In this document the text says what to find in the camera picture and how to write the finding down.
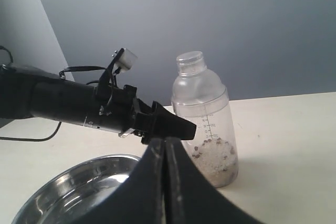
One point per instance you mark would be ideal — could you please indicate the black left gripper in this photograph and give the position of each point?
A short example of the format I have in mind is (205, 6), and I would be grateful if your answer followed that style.
(123, 113)

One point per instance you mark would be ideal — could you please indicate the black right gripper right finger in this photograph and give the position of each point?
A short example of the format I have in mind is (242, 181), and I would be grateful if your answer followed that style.
(189, 197)

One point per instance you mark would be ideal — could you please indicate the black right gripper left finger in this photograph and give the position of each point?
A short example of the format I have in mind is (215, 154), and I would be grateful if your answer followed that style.
(139, 198)

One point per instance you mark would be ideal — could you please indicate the clear plastic shaker bottle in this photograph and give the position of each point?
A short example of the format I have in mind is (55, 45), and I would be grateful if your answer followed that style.
(199, 96)

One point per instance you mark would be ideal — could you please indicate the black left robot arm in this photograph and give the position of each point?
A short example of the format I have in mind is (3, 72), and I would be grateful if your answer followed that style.
(28, 92)

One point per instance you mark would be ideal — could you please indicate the round stainless steel tray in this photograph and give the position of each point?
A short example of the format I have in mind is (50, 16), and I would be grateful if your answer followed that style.
(77, 190)

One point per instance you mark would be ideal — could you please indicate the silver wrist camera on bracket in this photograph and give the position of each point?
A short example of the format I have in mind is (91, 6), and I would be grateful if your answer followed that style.
(122, 61)

